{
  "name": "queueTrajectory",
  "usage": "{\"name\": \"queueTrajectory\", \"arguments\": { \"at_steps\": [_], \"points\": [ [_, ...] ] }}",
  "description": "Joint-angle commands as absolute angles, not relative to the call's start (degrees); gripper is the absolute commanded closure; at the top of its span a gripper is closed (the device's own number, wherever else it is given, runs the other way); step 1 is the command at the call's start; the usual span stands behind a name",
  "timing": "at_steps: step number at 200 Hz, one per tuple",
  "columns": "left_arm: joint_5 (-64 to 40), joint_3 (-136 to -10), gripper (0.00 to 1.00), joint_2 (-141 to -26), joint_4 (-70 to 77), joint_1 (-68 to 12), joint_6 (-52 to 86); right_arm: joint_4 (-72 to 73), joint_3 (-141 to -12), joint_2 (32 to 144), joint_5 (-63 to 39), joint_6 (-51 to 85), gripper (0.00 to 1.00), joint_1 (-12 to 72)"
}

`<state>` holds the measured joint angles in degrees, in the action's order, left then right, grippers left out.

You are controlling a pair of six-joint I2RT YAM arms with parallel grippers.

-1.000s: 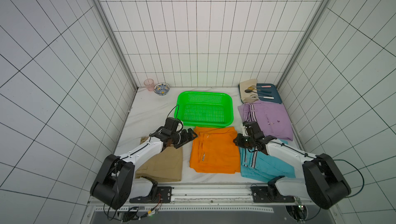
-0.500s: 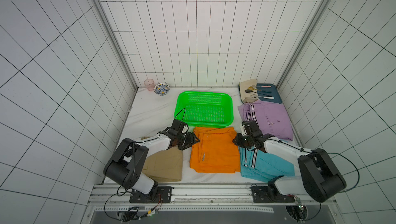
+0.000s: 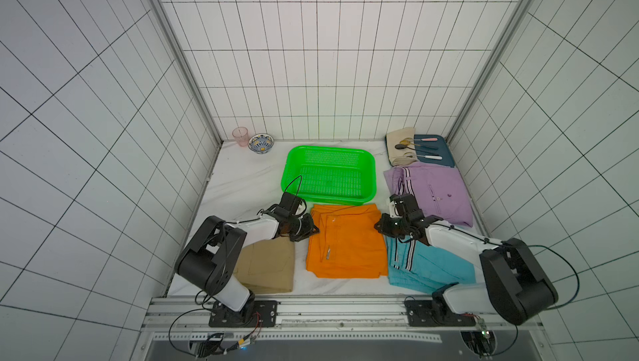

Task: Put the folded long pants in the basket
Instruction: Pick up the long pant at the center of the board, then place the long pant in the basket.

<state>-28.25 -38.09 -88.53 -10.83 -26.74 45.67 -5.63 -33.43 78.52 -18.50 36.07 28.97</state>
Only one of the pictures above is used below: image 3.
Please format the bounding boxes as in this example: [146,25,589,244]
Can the purple pants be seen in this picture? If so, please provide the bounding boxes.
[384,162,474,228]

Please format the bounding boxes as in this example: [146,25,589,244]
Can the green plastic basket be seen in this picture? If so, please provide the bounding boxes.
[281,146,377,206]

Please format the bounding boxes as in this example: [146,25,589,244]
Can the orange pants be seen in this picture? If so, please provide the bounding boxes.
[306,204,389,279]

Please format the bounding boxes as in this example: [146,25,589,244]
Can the teal pants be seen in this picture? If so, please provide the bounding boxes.
[384,236,477,294]

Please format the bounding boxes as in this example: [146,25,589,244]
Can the beige pants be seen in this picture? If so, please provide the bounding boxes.
[234,237,295,294]

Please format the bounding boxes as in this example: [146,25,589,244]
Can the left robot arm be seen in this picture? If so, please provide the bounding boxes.
[174,192,320,327]

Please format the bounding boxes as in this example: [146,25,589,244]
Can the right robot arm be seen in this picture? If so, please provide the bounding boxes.
[375,193,558,326]

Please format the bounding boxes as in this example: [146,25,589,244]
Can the beige folded cloth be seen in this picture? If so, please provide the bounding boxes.
[385,127,418,166]

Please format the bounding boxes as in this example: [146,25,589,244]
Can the dark spoon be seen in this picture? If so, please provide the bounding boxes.
[394,143,439,152]

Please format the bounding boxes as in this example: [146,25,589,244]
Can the blue patterned ceramic bowl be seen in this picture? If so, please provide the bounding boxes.
[248,133,275,155]

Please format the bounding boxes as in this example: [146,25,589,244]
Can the pink plastic cup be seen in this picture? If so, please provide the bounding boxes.
[232,126,250,147]

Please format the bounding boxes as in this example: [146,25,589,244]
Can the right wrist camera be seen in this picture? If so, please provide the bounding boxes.
[389,200,405,218]

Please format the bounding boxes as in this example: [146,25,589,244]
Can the white handled utensil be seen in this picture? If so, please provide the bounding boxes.
[415,154,443,161]

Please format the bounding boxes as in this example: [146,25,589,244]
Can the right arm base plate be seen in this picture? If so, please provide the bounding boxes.
[404,298,476,328]

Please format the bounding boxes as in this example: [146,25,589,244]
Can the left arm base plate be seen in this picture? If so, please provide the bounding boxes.
[208,300,279,329]

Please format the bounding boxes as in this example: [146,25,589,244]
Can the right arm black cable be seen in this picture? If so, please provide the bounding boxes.
[526,244,581,311]

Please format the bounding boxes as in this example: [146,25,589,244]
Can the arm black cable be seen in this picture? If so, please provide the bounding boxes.
[166,290,263,358]
[526,244,581,311]

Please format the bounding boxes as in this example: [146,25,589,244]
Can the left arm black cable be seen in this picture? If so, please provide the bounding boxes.
[166,290,263,358]

